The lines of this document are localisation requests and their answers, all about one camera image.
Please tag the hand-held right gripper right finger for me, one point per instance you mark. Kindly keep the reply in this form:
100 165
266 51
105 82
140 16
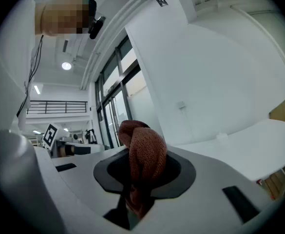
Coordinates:
205 191

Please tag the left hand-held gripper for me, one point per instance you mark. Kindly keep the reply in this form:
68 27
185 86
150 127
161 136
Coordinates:
50 135

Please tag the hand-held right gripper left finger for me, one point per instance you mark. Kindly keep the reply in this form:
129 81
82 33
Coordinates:
83 179

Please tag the black railing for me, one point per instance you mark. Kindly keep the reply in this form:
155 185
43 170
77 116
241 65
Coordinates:
59 102

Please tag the rectangular ceiling light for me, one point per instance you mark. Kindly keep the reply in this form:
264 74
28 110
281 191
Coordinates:
37 89

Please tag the round ceiling lamp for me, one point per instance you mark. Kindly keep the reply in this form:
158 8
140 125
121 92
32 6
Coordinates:
66 66

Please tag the person's white shirt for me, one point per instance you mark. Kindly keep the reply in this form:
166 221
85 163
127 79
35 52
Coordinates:
8 69

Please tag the black-framed glass doors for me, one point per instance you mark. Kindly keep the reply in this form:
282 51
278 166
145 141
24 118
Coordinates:
132 99

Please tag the white ceiling pipes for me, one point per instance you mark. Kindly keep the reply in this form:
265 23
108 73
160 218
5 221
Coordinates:
108 40

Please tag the person's head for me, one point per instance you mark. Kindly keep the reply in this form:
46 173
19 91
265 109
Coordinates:
59 18

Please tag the white wall socket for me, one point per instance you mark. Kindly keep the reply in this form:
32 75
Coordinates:
181 104

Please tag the black head camera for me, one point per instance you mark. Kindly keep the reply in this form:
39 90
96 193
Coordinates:
97 27

